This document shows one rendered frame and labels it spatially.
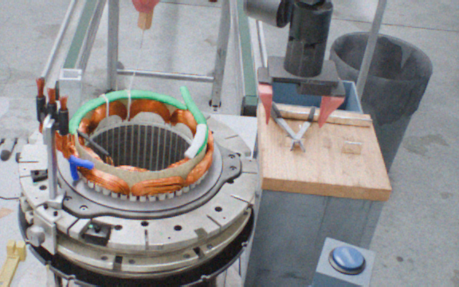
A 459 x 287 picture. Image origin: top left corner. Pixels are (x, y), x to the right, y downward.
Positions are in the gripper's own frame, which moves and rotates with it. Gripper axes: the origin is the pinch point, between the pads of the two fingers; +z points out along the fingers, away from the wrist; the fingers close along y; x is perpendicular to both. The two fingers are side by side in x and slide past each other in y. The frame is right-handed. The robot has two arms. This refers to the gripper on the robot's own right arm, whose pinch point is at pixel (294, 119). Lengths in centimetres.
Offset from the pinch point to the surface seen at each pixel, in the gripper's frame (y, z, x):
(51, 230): 31.4, -0.4, 28.7
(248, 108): 2, 34, -57
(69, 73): 32.8, -9.9, 7.8
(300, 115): -1.7, 1.7, -3.9
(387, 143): -57, 82, -118
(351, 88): -12.6, 4.0, -18.1
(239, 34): 4, 32, -96
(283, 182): 2.1, 3.3, 11.9
